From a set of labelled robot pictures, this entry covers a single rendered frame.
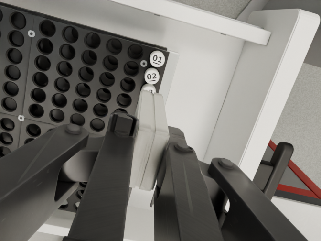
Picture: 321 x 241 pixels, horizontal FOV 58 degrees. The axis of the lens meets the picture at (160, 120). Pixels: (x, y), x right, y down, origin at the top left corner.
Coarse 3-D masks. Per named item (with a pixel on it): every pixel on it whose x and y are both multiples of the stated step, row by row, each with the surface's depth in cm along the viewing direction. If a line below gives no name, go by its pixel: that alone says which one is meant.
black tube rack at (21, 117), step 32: (0, 32) 23; (32, 32) 23; (64, 32) 24; (96, 32) 23; (0, 64) 24; (32, 64) 24; (64, 64) 27; (96, 64) 24; (128, 64) 28; (0, 96) 25; (32, 96) 25; (64, 96) 25; (96, 96) 25; (128, 96) 29; (0, 128) 26; (32, 128) 29; (96, 128) 27
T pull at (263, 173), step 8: (280, 144) 27; (288, 144) 27; (280, 152) 27; (288, 152) 26; (272, 160) 28; (280, 160) 27; (288, 160) 27; (264, 168) 27; (272, 168) 27; (280, 168) 27; (256, 176) 27; (264, 176) 27; (272, 176) 27; (280, 176) 27; (256, 184) 28; (264, 184) 28; (272, 184) 28; (264, 192) 28; (272, 192) 28
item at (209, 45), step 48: (0, 0) 28; (48, 0) 28; (96, 0) 28; (144, 0) 23; (192, 48) 30; (240, 48) 31; (192, 96) 32; (192, 144) 34; (144, 192) 36; (144, 240) 32
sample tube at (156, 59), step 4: (152, 52) 24; (156, 52) 23; (160, 52) 23; (152, 56) 23; (156, 56) 23; (160, 56) 23; (152, 60) 23; (156, 60) 23; (160, 60) 23; (164, 60) 23; (152, 64) 23; (156, 64) 23; (160, 64) 23
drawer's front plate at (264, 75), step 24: (264, 24) 27; (288, 24) 22; (312, 24) 21; (264, 48) 25; (288, 48) 22; (240, 72) 30; (264, 72) 24; (288, 72) 22; (240, 96) 28; (264, 96) 23; (288, 96) 23; (240, 120) 27; (264, 120) 24; (216, 144) 32; (240, 144) 26; (264, 144) 24; (240, 168) 25
